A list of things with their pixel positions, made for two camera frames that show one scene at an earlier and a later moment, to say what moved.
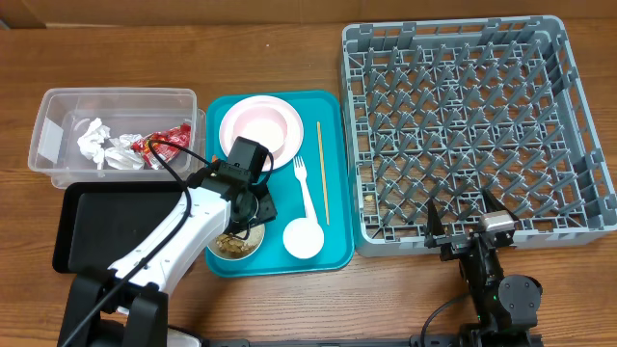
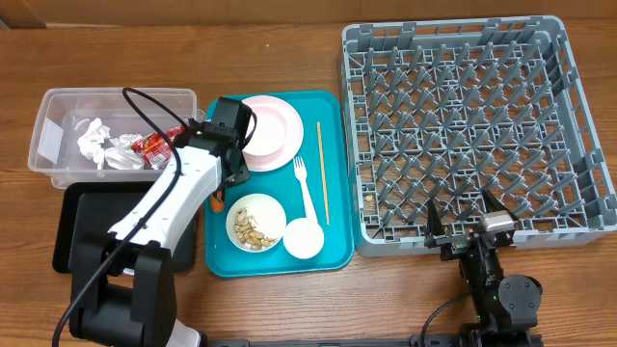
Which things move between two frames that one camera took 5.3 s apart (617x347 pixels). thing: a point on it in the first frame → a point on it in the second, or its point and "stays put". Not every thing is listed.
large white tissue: (121, 156) stays put
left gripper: (269, 213) → (242, 176)
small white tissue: (91, 143) stays put
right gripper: (459, 243) stays put
